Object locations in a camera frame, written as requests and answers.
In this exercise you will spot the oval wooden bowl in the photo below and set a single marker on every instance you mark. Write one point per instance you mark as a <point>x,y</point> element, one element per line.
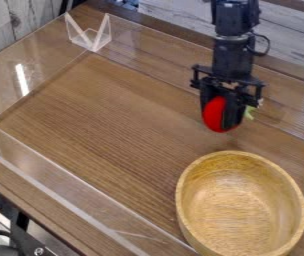
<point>239,206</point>

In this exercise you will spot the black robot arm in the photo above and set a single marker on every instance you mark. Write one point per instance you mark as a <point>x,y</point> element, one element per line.
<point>235,17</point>

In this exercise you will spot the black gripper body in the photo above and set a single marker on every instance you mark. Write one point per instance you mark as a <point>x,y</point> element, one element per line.
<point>230,72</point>

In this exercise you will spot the black table leg bracket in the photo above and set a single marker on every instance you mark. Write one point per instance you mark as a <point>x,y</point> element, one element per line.
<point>36,241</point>

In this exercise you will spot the red plush strawberry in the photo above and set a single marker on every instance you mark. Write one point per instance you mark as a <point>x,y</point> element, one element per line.
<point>212,114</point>

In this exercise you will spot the clear acrylic tray enclosure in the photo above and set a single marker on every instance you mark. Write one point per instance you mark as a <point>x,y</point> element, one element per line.
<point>100,128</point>

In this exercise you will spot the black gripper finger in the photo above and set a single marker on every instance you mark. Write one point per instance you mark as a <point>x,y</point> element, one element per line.
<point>208,92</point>
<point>234,111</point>

